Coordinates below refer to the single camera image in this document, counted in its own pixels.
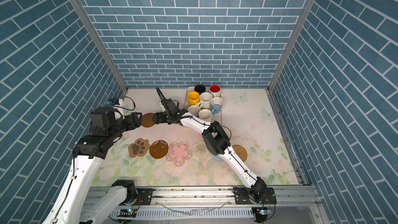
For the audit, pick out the white speckled mug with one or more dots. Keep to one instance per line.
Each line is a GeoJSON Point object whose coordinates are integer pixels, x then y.
{"type": "Point", "coordinates": [205, 100]}

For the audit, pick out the tan rattan round coaster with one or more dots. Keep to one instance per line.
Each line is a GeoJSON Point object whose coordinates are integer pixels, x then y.
{"type": "Point", "coordinates": [241, 152]}

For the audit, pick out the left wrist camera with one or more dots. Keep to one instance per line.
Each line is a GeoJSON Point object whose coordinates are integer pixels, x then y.
{"type": "Point", "coordinates": [115, 102]}

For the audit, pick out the aluminium corner post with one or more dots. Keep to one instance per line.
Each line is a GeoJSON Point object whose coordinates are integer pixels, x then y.
{"type": "Point", "coordinates": [308, 5]}
{"type": "Point", "coordinates": [87, 23]}

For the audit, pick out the white vented strip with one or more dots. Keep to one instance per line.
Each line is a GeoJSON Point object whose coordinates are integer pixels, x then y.
{"type": "Point", "coordinates": [190, 213]}

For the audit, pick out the glossy brown scratched coaster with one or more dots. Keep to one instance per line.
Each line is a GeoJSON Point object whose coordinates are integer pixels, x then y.
{"type": "Point", "coordinates": [159, 149]}

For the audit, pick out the pink flower silicone coaster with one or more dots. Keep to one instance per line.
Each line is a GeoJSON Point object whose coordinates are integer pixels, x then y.
{"type": "Point", "coordinates": [179, 153]}

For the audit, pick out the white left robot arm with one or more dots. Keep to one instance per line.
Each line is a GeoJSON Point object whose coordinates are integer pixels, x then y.
{"type": "Point", "coordinates": [86, 160]}

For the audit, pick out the right circuit board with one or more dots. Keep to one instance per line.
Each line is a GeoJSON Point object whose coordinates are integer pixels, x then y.
{"type": "Point", "coordinates": [261, 214]}

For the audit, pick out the aluminium corner post left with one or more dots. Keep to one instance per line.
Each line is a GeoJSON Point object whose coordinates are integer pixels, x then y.
{"type": "Point", "coordinates": [87, 23]}

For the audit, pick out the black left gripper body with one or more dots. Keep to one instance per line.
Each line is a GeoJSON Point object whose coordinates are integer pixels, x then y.
{"type": "Point", "coordinates": [122, 126]}

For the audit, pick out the left circuit board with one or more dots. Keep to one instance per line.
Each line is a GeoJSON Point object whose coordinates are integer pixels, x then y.
{"type": "Point", "coordinates": [126, 216]}

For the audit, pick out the plain white mug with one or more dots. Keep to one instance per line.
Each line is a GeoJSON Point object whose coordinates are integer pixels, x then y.
{"type": "Point", "coordinates": [205, 115]}

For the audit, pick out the multicolour woven round coaster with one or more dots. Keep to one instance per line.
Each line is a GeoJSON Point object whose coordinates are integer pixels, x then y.
{"type": "Point", "coordinates": [200, 150]}

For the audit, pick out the beige serving tray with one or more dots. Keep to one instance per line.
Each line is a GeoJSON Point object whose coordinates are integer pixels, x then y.
{"type": "Point", "coordinates": [215, 117]}

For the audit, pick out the aluminium corner post right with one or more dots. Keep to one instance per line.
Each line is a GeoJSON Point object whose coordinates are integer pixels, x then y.
{"type": "Point", "coordinates": [308, 5]}

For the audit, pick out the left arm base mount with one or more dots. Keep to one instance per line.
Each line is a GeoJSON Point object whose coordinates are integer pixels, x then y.
{"type": "Point", "coordinates": [143, 196]}

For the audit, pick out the yellow mug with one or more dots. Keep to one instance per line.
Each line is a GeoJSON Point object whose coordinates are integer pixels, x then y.
{"type": "Point", "coordinates": [193, 98]}

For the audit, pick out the black mug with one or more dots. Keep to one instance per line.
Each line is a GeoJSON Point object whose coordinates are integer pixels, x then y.
{"type": "Point", "coordinates": [200, 89]}

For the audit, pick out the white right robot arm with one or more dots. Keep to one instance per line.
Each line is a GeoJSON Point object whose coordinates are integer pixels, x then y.
{"type": "Point", "coordinates": [218, 144]}

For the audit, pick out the matte brown wooden coaster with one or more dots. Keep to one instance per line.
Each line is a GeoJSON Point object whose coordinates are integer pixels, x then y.
{"type": "Point", "coordinates": [147, 120]}

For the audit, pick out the blue woven round coaster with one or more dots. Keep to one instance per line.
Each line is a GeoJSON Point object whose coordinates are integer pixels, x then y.
{"type": "Point", "coordinates": [216, 158]}

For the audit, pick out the brown paw shaped coaster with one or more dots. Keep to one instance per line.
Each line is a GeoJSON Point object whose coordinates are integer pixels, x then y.
{"type": "Point", "coordinates": [139, 148]}

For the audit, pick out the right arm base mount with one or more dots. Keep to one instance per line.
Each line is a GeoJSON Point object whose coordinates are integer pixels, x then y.
{"type": "Point", "coordinates": [244, 196]}

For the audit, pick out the circuit board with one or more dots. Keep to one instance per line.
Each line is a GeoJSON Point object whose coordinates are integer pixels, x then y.
{"type": "Point", "coordinates": [261, 214]}
{"type": "Point", "coordinates": [126, 216]}

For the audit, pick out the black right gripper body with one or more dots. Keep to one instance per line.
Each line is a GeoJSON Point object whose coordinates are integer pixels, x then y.
{"type": "Point", "coordinates": [164, 118]}

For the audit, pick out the purple mug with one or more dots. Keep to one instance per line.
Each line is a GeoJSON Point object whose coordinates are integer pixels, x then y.
{"type": "Point", "coordinates": [194, 110]}

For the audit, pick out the white mug red inside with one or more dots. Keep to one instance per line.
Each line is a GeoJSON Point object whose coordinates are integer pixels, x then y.
{"type": "Point", "coordinates": [215, 90]}

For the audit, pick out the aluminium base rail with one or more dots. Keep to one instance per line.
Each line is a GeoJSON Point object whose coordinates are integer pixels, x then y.
{"type": "Point", "coordinates": [215, 196]}

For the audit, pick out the blue floral mug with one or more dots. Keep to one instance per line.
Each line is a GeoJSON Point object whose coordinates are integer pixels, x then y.
{"type": "Point", "coordinates": [216, 105]}

